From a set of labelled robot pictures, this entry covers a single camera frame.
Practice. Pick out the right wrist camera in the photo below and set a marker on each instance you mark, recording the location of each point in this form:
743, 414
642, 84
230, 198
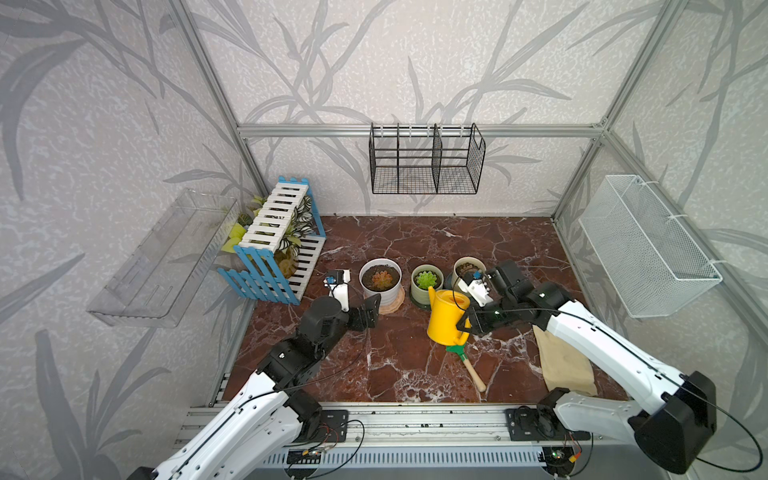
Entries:
475, 286

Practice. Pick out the beige gardening glove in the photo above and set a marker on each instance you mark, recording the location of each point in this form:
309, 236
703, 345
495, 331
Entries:
563, 366

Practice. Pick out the white mesh basket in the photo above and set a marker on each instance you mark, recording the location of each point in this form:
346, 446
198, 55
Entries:
654, 264

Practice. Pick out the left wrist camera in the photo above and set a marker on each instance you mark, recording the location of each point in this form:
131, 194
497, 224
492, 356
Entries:
337, 282

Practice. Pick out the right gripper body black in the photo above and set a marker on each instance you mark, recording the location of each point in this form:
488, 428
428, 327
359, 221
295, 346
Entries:
492, 316

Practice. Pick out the yellow watering can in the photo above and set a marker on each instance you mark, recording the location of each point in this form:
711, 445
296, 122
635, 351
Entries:
447, 309

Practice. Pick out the clear plastic shelf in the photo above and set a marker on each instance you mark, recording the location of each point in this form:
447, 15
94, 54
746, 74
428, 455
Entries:
157, 283

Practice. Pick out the dark green saucer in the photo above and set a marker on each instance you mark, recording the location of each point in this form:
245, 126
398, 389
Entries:
419, 305

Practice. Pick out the cream pot pink succulent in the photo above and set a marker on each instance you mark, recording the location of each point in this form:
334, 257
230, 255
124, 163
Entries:
464, 266

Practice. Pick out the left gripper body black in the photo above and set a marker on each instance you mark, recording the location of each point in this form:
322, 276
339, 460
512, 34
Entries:
359, 323

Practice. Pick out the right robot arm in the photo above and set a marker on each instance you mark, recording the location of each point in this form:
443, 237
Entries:
670, 416

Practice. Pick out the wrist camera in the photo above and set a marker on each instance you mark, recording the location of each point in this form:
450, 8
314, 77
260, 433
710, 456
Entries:
337, 282
475, 286

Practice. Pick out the green pot green succulent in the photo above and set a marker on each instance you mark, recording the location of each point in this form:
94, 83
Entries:
423, 278

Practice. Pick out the blue white fence planter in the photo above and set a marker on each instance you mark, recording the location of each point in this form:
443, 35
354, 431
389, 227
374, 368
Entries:
280, 248

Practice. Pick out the green rake wooden handle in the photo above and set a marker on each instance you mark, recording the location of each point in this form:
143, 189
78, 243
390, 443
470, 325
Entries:
459, 350

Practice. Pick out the white pot red succulent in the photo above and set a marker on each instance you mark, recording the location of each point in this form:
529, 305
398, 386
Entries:
381, 276

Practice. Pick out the tan wooden saucer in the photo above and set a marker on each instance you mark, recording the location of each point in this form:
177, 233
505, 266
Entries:
393, 306

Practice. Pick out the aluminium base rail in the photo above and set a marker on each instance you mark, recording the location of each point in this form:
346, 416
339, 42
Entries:
482, 424

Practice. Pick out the black wire basket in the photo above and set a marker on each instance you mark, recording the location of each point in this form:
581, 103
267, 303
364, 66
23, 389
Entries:
425, 160

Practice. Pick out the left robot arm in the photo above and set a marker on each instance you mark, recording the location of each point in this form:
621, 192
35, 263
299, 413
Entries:
271, 409

